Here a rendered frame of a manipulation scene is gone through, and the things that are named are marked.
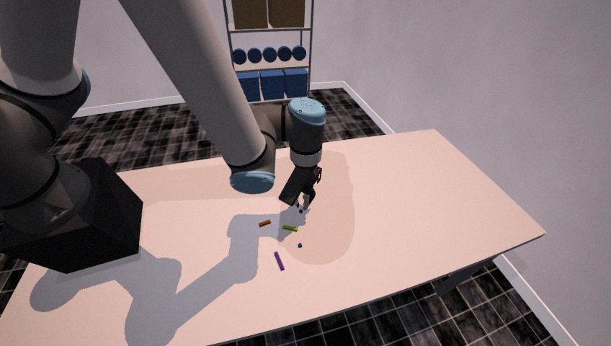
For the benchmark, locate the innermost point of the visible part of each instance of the purple rod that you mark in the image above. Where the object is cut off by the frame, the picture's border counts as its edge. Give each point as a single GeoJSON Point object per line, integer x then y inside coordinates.
{"type": "Point", "coordinates": [279, 261]}

